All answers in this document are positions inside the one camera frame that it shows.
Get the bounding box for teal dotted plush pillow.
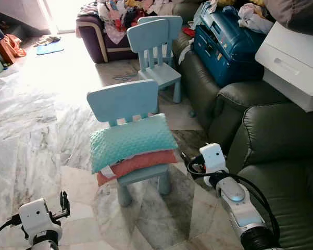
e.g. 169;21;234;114
90;113;179;173

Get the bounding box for pink dotted plush pillow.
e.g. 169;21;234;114
96;149;179;186

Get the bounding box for dark green leather sofa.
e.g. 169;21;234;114
172;31;313;250

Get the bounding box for light blue plastic child chair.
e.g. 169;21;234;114
127;15;183;104
87;79;172;207

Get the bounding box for blue hard-shell suitcase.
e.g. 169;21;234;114
193;4;267;88

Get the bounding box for white box-shaped appliance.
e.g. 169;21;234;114
255;22;313;113

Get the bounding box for blue floor mat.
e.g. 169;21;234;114
35;41;65;56

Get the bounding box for white crumpled garment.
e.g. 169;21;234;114
237;3;274;34

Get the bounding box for purple armchair with beige trim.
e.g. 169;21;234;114
76;3;146;64

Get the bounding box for crumpled grey cloth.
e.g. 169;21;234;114
34;35;61;46

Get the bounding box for orange bag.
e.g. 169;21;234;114
0;34;27;64

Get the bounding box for colourful pile of clothes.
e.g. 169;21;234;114
79;0;198;45

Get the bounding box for dark grey blanket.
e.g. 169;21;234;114
263;0;313;37

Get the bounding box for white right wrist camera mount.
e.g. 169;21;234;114
199;144;229;174

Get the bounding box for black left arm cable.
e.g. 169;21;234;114
0;218;22;248

